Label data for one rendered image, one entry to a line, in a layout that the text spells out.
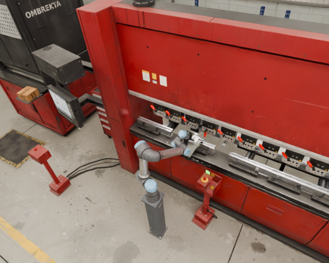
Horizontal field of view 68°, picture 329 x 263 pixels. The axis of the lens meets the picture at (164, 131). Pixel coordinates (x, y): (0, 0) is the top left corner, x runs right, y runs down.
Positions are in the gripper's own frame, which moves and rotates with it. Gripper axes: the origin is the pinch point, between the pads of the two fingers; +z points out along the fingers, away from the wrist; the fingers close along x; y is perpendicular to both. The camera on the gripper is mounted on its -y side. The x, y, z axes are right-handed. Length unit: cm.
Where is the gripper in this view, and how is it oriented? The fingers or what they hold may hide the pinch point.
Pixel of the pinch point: (191, 140)
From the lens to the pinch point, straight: 266.9
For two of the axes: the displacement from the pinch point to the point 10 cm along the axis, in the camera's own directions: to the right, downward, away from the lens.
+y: 3.7, -9.3, 0.1
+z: 3.9, 1.6, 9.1
